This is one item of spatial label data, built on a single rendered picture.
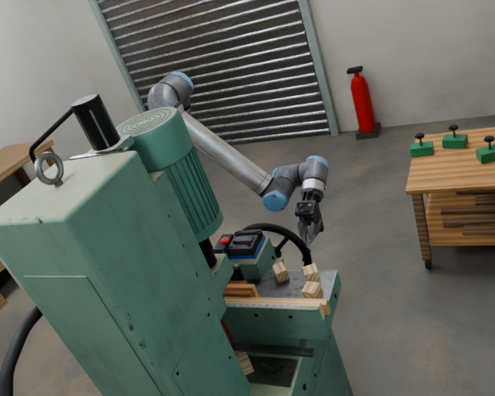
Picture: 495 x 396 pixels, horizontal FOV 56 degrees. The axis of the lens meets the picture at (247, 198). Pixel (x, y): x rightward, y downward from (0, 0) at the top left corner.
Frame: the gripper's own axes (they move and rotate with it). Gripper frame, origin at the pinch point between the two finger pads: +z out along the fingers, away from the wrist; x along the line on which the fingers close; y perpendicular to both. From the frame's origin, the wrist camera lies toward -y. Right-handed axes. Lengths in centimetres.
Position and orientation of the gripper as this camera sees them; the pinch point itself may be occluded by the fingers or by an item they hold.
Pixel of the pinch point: (306, 244)
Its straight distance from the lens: 167.3
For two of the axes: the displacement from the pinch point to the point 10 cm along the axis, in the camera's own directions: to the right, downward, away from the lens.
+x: 8.9, -0.8, -4.5
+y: -4.1, -5.8, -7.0
